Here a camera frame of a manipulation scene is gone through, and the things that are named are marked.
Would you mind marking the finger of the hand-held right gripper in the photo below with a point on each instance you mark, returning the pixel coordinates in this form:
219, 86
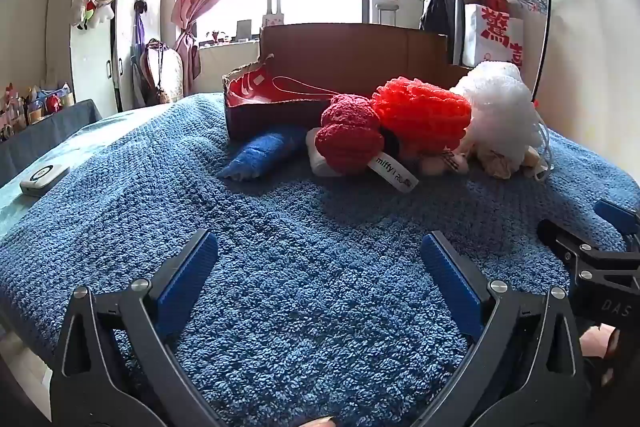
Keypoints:
565, 242
615, 213

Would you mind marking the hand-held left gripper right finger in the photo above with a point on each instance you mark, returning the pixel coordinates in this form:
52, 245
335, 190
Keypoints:
450, 277

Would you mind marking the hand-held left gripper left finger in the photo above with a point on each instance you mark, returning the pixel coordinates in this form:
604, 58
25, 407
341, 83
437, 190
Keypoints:
187, 277

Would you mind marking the beige crochet toy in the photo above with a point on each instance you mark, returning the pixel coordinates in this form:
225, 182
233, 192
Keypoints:
500, 162

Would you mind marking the small white plush rabbit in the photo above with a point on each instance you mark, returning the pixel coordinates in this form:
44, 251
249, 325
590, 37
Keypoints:
445, 162

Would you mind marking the blue fuzzy cloth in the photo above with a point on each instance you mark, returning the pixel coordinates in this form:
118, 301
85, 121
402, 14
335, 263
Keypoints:
260, 152

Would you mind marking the black round scrubber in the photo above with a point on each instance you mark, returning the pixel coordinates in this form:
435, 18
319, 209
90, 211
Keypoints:
391, 141

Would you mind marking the white bath pouf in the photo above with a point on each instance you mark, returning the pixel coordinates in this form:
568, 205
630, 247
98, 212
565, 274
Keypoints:
500, 107

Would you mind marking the red foam net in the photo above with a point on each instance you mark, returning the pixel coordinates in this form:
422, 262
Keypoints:
425, 112

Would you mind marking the white cloth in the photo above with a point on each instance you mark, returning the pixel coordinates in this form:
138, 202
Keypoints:
317, 163

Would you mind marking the dark red knitted ball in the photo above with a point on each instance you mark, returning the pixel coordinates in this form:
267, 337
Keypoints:
350, 132

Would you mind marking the brown cardboard box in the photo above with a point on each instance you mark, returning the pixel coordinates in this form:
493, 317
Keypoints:
350, 52

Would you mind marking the brown shoulder bag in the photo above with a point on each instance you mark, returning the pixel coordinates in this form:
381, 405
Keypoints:
155, 67

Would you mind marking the person's right hand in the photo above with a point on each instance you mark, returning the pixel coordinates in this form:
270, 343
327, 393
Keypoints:
597, 341

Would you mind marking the blue knitted blanket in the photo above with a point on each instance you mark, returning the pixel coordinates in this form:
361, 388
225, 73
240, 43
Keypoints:
300, 217

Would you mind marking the light teal bedsheet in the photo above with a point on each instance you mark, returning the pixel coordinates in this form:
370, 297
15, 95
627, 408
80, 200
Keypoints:
75, 147

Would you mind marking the white power bank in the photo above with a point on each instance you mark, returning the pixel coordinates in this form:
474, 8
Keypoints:
44, 178

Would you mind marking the dark blue table cover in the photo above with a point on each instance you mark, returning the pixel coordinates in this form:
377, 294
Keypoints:
50, 132

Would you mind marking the white covered chair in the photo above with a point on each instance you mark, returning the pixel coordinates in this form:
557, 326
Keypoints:
175, 72

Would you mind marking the black clothes rack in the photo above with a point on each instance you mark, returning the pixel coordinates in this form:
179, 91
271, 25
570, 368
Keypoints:
549, 7

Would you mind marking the white paper bag red print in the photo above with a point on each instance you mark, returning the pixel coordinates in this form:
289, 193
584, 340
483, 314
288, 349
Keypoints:
487, 34

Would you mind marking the cluster of bottles and jars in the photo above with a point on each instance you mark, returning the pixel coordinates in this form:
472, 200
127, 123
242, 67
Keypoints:
35, 104

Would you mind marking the white wardrobe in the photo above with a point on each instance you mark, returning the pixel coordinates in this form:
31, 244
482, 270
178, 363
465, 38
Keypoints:
90, 57

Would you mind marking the small potted plant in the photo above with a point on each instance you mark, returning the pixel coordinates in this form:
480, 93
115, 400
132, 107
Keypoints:
220, 37

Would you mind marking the dark hanging jacket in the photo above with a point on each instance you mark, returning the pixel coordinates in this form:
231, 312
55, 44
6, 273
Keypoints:
440, 12

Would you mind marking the picture card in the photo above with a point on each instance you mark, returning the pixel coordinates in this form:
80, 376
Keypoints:
273, 19

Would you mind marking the metal crutch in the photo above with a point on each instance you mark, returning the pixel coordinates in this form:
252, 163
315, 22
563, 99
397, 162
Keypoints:
387, 9

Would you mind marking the small grey frame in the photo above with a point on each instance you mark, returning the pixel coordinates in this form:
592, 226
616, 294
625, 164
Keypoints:
244, 29

